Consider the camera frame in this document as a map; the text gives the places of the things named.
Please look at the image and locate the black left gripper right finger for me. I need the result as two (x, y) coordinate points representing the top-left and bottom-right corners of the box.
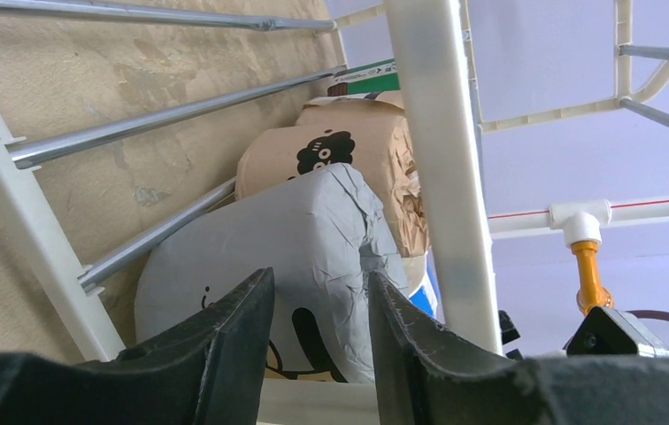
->
(368, 273), (669, 424)

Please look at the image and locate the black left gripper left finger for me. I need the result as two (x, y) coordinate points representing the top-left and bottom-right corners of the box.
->
(0, 268), (274, 424)

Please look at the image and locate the grey paper roll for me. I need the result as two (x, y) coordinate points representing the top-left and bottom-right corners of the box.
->
(135, 164), (409, 383)

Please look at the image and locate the brown roll with print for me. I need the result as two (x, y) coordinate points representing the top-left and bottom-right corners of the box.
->
(235, 118), (430, 258)

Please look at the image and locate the green paper roll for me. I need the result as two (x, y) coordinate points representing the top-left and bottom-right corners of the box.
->
(327, 58), (400, 97)

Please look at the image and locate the white metal shelf rack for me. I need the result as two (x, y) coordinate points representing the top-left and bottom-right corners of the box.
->
(0, 1), (669, 362)

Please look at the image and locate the blue white packaged roll front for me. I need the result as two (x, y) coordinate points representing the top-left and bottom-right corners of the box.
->
(403, 254), (438, 319)

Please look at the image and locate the orange faucet valve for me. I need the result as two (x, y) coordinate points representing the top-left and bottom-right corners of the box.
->
(571, 241), (614, 315)

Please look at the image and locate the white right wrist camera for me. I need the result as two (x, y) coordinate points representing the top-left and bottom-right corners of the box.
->
(565, 306), (669, 358)

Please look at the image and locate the white pvc pipe frame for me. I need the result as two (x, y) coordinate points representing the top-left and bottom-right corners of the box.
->
(488, 196), (669, 247)

